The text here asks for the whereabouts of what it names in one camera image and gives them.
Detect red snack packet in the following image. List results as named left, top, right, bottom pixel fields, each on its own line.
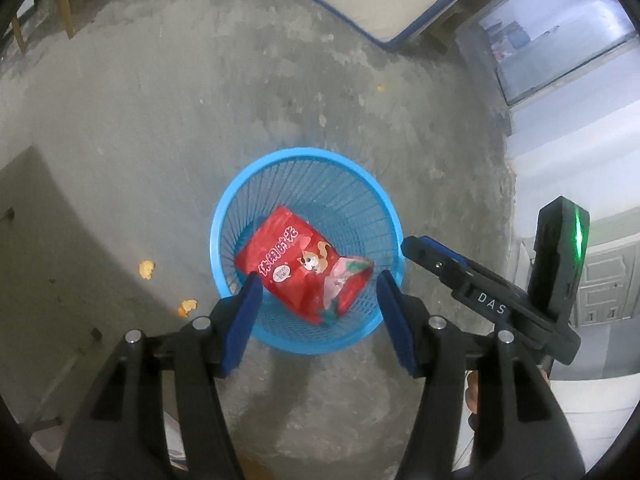
left=234, top=205, right=375, bottom=326

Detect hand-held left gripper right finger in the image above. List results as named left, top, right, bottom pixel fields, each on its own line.
left=376, top=270, right=586, bottom=480

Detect white panelled door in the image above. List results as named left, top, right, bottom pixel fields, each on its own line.
left=515, top=230, right=640, bottom=381

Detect grey-framed doorway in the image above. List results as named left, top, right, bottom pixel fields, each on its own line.
left=452, top=0, right=640, bottom=108

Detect blue plastic mesh basket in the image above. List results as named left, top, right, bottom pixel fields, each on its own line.
left=210, top=147, right=405, bottom=356

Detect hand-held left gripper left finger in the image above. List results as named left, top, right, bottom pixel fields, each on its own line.
left=56, top=272, right=264, bottom=480

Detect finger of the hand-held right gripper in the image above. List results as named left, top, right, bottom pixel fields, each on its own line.
left=402, top=236, right=508, bottom=318
left=422, top=236, right=524, bottom=306

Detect person's right hand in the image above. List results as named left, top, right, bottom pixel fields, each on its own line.
left=464, top=370, right=480, bottom=428

